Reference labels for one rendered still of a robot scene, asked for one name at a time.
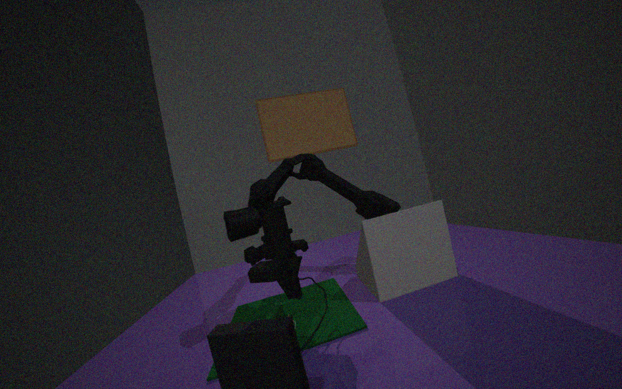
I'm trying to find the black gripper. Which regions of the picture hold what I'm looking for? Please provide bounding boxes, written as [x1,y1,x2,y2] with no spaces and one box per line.
[248,226,308,296]

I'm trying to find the green flat board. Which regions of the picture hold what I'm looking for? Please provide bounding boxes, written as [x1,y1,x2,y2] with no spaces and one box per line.
[230,278,367,351]

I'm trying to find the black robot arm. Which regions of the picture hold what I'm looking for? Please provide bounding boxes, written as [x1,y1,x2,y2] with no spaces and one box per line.
[224,154,401,266]

